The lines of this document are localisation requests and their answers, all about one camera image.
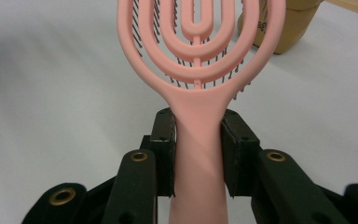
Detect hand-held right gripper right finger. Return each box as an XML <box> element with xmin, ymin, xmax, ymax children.
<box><xmin>220</xmin><ymin>108</ymin><xmax>351</xmax><ymax>224</ymax></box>

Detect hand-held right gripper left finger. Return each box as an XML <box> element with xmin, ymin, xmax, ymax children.
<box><xmin>102</xmin><ymin>106</ymin><xmax>177</xmax><ymax>224</ymax></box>

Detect pink hairbrush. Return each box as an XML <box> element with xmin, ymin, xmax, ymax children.
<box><xmin>116</xmin><ymin>0</ymin><xmax>287</xmax><ymax>224</ymax></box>

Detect tan cup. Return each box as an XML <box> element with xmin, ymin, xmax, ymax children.
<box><xmin>237</xmin><ymin>0</ymin><xmax>325</xmax><ymax>56</ymax></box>

